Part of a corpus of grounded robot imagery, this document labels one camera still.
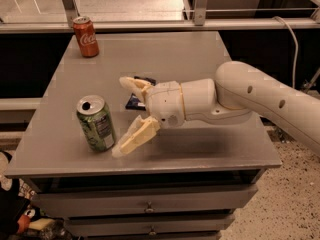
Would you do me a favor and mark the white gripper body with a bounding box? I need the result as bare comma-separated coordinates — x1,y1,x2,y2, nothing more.
145,81,185,128

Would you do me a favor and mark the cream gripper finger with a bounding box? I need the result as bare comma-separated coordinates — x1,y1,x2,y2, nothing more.
112,116,160,158
119,77,153,103

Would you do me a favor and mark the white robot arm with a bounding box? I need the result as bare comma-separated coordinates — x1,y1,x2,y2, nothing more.
112,61,320,157

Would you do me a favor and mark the green soda can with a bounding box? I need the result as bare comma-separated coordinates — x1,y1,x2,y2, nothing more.
77,95,116,152

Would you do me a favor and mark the red Coca-Cola can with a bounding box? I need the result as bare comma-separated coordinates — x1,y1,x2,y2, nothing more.
73,16,99,57

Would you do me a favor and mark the dark blue snack wrapper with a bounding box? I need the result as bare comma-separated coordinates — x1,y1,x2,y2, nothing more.
125,78,156,111

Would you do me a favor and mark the grey drawer cabinet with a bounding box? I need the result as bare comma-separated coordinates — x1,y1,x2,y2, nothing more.
7,32,280,240

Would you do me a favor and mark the upper drawer knob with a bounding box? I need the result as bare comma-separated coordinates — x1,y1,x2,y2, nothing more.
144,202,155,213

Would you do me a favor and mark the drawer knob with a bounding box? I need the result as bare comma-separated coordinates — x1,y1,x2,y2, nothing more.
144,202,155,213
148,227,157,236

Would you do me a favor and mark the lower drawer knob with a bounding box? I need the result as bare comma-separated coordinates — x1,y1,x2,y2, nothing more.
148,227,157,236

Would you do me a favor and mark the metal window railing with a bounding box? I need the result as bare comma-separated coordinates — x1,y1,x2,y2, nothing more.
0,0,320,34

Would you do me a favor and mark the clutter pile on floor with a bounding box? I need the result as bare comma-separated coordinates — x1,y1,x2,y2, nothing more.
0,151,72,240

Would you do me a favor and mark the white cable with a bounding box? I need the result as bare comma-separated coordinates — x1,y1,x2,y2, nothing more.
272,15,300,90

